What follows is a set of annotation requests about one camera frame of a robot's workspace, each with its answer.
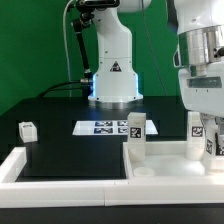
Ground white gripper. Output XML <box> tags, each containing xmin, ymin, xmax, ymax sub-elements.
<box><xmin>173</xmin><ymin>51</ymin><xmax>224</xmax><ymax>134</ymax></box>

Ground white square tabletop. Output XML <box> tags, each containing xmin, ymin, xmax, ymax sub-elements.
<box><xmin>123</xmin><ymin>141</ymin><xmax>224</xmax><ymax>179</ymax></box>

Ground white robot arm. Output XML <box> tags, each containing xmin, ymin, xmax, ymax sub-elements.
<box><xmin>89</xmin><ymin>0</ymin><xmax>224</xmax><ymax>122</ymax></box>

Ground white sheet with AprilTags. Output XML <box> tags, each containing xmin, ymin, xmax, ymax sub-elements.
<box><xmin>71</xmin><ymin>119</ymin><xmax>159</xmax><ymax>136</ymax></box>

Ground white U-shaped obstacle fence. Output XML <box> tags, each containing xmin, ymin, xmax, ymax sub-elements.
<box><xmin>0</xmin><ymin>147</ymin><xmax>224</xmax><ymax>208</ymax></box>

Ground black cable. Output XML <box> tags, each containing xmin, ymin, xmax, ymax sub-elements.
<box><xmin>36</xmin><ymin>78</ymin><xmax>93</xmax><ymax>98</ymax></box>

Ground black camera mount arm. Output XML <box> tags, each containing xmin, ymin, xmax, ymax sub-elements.
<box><xmin>70</xmin><ymin>0</ymin><xmax>120</xmax><ymax>84</ymax></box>

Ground white cable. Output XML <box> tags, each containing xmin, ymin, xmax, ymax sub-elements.
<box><xmin>62</xmin><ymin>0</ymin><xmax>76</xmax><ymax>82</ymax></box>

